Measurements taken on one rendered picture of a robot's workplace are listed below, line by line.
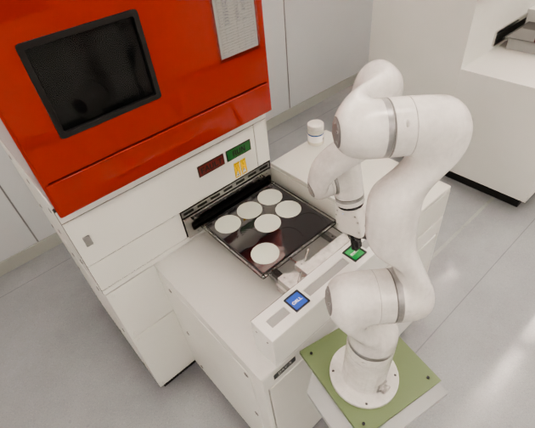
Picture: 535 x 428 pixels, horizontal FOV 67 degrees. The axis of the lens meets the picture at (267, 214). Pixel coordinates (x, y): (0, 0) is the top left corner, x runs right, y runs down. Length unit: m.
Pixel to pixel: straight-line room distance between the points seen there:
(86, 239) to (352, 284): 0.87
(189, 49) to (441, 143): 0.80
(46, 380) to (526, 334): 2.49
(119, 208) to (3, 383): 1.51
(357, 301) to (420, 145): 0.35
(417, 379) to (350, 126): 0.81
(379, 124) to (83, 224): 0.98
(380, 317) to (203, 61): 0.88
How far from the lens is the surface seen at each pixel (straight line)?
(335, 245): 1.45
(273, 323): 1.17
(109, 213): 1.39
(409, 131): 0.68
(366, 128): 0.66
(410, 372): 1.28
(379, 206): 0.75
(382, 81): 0.76
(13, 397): 2.60
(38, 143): 1.16
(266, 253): 1.41
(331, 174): 1.02
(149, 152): 1.29
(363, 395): 1.21
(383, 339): 1.00
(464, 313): 2.47
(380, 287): 0.88
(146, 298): 1.69
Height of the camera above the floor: 1.95
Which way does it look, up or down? 42 degrees down
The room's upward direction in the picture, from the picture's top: 7 degrees counter-clockwise
